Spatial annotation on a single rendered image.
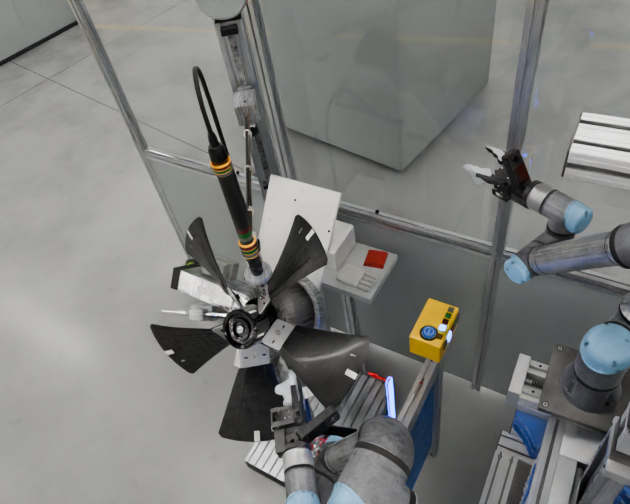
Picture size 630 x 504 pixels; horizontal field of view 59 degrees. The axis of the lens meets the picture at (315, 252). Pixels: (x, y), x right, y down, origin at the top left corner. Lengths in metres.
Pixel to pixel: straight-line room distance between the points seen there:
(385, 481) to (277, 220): 1.00
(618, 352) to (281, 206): 1.04
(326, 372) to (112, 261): 2.50
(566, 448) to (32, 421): 2.59
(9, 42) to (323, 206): 5.51
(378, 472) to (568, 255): 0.66
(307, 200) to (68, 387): 2.02
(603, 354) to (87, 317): 2.86
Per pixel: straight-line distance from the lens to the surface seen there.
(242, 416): 1.73
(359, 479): 1.09
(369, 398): 2.72
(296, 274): 1.50
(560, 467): 1.71
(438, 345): 1.69
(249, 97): 1.80
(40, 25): 7.02
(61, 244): 4.16
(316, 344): 1.58
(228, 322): 1.64
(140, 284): 3.60
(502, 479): 2.44
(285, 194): 1.80
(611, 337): 1.55
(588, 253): 1.35
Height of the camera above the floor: 2.50
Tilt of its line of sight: 47 degrees down
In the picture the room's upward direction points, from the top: 12 degrees counter-clockwise
